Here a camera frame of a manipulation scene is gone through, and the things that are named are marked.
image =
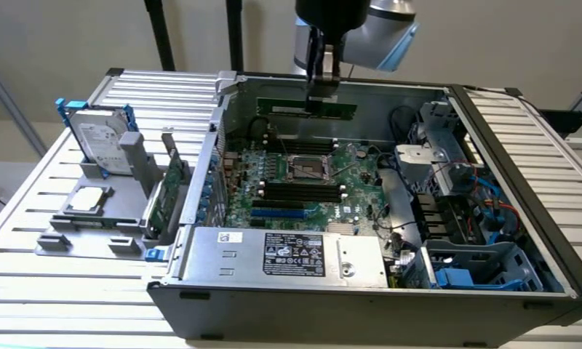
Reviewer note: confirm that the green RAM stick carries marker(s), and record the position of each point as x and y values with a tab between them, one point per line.
344	110

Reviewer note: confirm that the blue disk bracket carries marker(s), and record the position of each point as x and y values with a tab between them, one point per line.
65	107

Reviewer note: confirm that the short black expansion slot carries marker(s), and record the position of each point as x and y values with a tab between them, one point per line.
258	222

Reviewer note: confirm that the blue case latch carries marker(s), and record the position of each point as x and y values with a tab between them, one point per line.
156	254

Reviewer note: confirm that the grey corner bracket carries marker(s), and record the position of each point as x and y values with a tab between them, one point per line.
225	81

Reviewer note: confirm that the grey parts rack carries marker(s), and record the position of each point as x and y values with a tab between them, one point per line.
125	196

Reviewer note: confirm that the grey slanted metal post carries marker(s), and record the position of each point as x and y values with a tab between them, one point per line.
9	105

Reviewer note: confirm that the thin metal locking lever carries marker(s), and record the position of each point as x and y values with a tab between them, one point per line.
284	146
344	169

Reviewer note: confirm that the aluminium frame with black block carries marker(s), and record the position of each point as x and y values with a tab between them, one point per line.
559	120

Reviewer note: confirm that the round coin battery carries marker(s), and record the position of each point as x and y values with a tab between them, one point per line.
360	153

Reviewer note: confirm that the black stand pole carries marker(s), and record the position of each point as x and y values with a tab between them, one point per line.
160	32
235	32

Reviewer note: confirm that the metal disk bay cage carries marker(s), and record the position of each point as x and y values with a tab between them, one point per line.
434	145

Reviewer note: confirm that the silver CPU chip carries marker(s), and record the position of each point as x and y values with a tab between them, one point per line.
89	199

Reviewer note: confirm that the black RAM slot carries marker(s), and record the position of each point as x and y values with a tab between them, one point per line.
300	199
300	184
303	140
300	193
300	188
303	148
303	152
303	144

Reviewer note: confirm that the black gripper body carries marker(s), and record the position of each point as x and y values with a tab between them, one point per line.
332	14

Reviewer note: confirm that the green motherboard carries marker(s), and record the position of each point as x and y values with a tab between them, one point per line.
363	196

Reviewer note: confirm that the silver chipset heatsink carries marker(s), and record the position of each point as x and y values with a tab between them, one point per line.
342	229

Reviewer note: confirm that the blue expansion slot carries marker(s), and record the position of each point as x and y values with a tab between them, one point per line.
278	212

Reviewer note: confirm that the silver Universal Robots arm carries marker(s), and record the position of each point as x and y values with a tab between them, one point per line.
384	34

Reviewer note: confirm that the green graphics card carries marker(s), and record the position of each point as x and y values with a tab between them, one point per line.
167	196

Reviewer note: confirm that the CPU socket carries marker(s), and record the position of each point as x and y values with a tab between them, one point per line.
303	168

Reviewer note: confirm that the blue-grey plastic disk bay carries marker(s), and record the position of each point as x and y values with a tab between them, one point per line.
485	254

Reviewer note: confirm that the black open PC case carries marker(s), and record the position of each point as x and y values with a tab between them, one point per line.
348	312

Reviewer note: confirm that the silver power supply box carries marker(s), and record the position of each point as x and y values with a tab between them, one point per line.
213	261

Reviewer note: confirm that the silver hard disk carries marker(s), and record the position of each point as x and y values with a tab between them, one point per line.
99	138

